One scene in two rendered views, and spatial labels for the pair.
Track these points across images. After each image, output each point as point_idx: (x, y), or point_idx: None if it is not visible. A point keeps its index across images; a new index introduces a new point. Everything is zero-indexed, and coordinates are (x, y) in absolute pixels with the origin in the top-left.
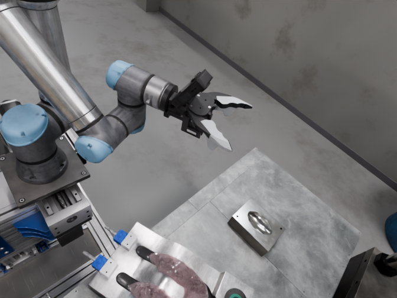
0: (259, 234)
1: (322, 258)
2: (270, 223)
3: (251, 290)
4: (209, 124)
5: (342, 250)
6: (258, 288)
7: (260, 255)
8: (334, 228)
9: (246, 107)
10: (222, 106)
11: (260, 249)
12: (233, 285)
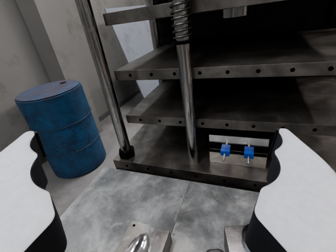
0: (153, 247)
1: (142, 188)
2: (133, 239)
3: (227, 229)
4: (304, 218)
5: (127, 176)
6: (206, 234)
7: (171, 243)
8: (106, 185)
9: (43, 146)
10: (62, 230)
11: (168, 243)
12: (239, 250)
